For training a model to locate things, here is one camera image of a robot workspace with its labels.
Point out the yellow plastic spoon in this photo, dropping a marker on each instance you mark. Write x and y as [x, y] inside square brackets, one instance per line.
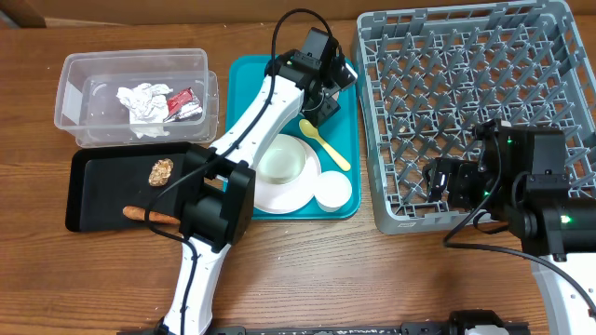
[311, 132]

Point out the teal plastic tray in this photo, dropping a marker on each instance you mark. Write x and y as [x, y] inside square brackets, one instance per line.
[245, 77]

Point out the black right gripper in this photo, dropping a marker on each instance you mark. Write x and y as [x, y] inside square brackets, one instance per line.
[462, 177]

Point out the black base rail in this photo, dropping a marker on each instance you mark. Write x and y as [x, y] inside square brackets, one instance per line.
[464, 322]

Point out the clear plastic bin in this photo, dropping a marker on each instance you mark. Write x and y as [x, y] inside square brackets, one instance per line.
[87, 107]

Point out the white bowl with food scraps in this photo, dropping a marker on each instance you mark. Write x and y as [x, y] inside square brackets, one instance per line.
[283, 161]

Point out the red foil wrapper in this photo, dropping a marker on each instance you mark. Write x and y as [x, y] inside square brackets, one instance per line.
[183, 105]

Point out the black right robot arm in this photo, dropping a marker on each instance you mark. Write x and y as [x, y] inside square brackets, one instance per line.
[520, 180]

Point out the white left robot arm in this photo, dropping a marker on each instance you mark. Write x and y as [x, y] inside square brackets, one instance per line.
[216, 197]

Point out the white plastic cup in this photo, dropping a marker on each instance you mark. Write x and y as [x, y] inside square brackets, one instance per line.
[332, 190]

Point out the white napkin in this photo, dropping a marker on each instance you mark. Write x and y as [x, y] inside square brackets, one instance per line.
[147, 105]

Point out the black tray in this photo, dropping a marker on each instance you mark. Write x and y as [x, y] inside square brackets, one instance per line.
[105, 180]

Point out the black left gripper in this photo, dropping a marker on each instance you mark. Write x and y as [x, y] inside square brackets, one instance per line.
[330, 105]

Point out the white round plate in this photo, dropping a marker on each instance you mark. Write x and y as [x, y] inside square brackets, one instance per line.
[289, 197]

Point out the brown food scraps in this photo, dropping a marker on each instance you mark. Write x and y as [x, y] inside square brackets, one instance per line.
[160, 173]

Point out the grey dishwasher rack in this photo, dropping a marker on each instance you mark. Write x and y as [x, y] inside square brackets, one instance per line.
[427, 76]

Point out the brown sausage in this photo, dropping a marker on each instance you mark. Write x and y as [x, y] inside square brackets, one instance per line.
[138, 214]

